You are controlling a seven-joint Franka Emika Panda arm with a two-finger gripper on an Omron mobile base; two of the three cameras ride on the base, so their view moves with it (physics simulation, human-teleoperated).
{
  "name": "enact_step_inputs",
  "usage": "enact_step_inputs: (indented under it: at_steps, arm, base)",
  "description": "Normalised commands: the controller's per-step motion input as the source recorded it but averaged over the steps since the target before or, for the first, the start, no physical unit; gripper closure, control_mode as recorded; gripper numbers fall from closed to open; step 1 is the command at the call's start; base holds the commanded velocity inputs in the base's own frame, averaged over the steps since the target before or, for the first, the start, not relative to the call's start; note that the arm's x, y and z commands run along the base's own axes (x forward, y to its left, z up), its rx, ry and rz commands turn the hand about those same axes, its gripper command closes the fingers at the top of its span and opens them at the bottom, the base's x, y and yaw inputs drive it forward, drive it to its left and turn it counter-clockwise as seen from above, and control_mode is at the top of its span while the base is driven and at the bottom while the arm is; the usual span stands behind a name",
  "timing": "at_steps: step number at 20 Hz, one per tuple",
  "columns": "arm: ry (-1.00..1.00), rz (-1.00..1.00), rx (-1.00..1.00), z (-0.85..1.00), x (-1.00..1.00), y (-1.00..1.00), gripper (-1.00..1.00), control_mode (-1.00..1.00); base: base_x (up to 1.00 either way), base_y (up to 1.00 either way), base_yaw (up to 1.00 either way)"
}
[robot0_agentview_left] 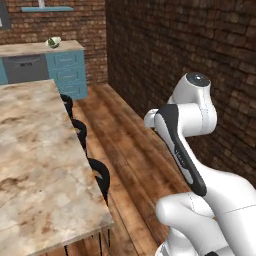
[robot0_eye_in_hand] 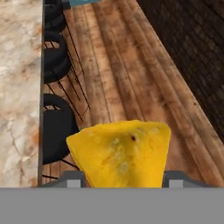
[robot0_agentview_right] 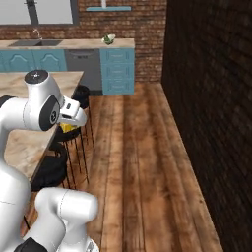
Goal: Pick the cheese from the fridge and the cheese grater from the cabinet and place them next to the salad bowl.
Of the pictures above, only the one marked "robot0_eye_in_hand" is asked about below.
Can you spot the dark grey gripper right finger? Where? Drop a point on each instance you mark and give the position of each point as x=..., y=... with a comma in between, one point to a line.
x=178, y=178

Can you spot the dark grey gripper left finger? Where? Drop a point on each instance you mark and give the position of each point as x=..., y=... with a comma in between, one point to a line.
x=71, y=178

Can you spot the yellow cheese wedge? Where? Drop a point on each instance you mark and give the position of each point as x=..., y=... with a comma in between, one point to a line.
x=122, y=154

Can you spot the blue box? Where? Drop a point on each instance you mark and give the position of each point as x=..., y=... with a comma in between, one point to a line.
x=78, y=2

